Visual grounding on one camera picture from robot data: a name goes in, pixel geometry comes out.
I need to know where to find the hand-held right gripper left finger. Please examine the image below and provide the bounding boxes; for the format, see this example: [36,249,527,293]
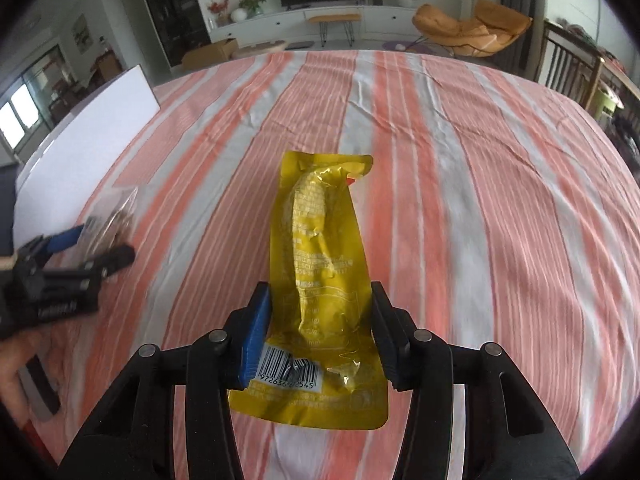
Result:
[60,282,273,480]

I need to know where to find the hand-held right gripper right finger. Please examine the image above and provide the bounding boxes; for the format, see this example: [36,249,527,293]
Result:
[370,281,581,480]

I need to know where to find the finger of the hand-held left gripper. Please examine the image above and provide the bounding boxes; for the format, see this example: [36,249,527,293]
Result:
[37,227,86,255]
[50,244,136,282]

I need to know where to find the clear packet of brown snacks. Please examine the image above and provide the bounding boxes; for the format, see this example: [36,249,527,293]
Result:
[82,186,139,256]

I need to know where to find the white cardboard box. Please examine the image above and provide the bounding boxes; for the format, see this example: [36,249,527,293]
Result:
[12,64,161,251]

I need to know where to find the long yellow snack packet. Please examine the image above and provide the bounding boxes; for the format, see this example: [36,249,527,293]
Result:
[229,151,390,431]

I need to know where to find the person's left hand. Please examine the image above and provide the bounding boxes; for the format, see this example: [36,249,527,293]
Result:
[0,330,48,411]

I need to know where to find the balcony window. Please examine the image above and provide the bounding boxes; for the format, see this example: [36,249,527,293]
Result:
[0,82,41,148]

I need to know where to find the wooden dining chairs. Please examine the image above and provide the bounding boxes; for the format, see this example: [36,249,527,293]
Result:
[50,52,123,111]

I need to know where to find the brown cardboard box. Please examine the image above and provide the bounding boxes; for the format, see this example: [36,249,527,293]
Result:
[181,38,239,71]

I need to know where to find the black glass cabinet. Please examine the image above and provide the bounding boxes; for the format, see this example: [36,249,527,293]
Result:
[134,0,211,68]

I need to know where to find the beige oval pet bed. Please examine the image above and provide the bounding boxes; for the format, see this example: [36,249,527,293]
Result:
[232,40,287,59]

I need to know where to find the white television cabinet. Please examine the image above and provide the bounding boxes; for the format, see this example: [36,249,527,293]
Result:
[207,4,426,47]

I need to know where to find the purple floor mat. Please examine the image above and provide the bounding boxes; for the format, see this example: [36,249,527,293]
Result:
[382,40,441,56]

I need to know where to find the orange lounge chair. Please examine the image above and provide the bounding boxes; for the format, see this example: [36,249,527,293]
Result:
[412,0,533,58]

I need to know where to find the small wooden bench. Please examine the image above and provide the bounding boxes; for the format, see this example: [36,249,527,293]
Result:
[307,13,362,47]

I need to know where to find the dark wooden chair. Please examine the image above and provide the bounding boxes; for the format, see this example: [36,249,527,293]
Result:
[534,19,603,111]

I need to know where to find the green container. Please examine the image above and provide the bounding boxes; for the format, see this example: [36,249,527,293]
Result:
[597,85,626,116]

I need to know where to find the wooden side table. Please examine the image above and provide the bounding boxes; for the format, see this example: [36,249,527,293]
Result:
[545,17,640,103]

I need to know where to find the grey curtain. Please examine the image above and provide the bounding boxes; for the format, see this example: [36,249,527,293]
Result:
[500,0,547,73]

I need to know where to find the wall painting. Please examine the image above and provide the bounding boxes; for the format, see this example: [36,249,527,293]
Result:
[71,14,90,56]

